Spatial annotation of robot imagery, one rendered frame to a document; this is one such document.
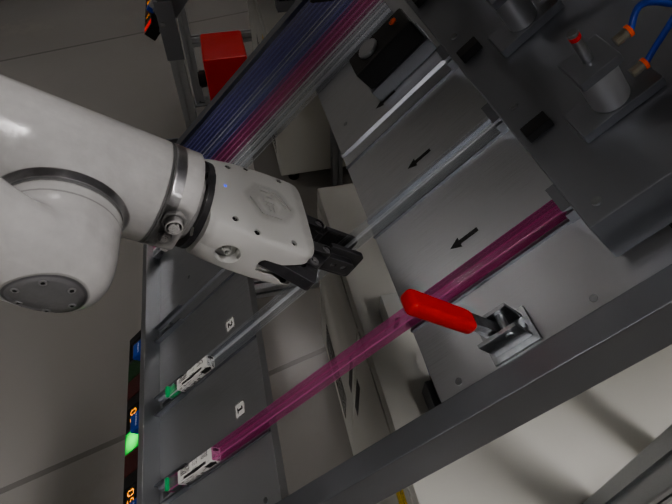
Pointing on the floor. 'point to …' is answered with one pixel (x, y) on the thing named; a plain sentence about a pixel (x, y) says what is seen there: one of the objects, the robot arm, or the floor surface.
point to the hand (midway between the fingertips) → (336, 252)
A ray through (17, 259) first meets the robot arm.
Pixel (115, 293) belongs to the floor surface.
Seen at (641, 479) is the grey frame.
